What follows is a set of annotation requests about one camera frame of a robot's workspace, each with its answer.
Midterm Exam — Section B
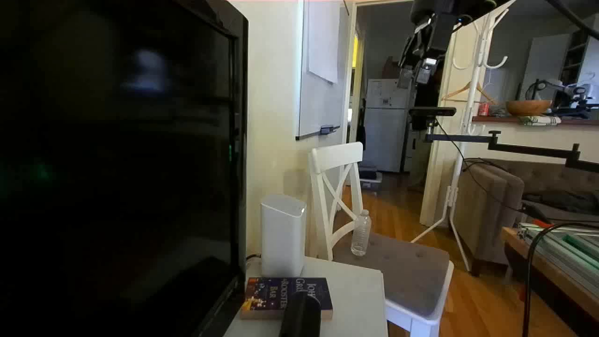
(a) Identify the black counter appliance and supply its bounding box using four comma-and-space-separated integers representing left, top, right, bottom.
550, 79, 594, 119

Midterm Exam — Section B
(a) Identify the white coat rack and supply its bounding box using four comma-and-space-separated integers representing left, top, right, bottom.
407, 0, 520, 274

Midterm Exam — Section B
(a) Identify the white refrigerator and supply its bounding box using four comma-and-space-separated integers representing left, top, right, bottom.
361, 77, 417, 177

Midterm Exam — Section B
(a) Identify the white router box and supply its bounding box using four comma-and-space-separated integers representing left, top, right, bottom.
258, 193, 308, 280

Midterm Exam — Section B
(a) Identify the thick black looped cable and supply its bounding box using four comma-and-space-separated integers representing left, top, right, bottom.
520, 220, 599, 337

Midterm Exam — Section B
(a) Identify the black soundbar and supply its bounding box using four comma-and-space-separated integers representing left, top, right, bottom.
276, 291, 323, 337

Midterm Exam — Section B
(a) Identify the brown sofa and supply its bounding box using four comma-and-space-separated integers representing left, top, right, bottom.
450, 156, 599, 278

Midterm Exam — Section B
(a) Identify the white wooden chair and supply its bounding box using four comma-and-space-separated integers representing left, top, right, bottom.
306, 141, 456, 337

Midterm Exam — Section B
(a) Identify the purple book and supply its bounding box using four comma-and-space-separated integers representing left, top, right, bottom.
239, 276, 334, 323

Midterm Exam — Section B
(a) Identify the white wall whiteboard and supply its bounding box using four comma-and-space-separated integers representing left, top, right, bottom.
293, 0, 359, 143

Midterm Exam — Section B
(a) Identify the small floor box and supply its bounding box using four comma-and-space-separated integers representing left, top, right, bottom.
357, 169, 383, 193

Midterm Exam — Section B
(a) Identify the white cabinet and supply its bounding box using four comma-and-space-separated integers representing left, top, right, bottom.
518, 29, 599, 105

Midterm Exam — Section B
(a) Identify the black flat screen TV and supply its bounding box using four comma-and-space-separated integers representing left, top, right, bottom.
0, 0, 250, 337

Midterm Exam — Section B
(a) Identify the blue whiteboard marker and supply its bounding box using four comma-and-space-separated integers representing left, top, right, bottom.
293, 124, 342, 143

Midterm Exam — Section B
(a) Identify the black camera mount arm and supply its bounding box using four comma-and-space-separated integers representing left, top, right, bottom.
424, 130, 599, 177

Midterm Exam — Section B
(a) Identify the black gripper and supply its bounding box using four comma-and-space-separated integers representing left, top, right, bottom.
411, 77, 447, 111

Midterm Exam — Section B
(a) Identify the white TV stand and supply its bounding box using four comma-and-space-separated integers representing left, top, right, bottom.
222, 253, 389, 337

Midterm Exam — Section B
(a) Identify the wooden counter shelf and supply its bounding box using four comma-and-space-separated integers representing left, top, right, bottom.
469, 115, 599, 130

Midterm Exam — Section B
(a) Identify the white paper sheet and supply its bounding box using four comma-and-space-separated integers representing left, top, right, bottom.
302, 0, 342, 87

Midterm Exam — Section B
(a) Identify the wooden bowl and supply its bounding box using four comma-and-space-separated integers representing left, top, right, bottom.
503, 98, 553, 120

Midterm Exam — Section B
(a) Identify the clear glass bottle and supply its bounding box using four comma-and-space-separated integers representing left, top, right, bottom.
347, 208, 372, 259

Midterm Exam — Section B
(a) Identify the black bar camera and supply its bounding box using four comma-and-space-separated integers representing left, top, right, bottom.
407, 105, 458, 134

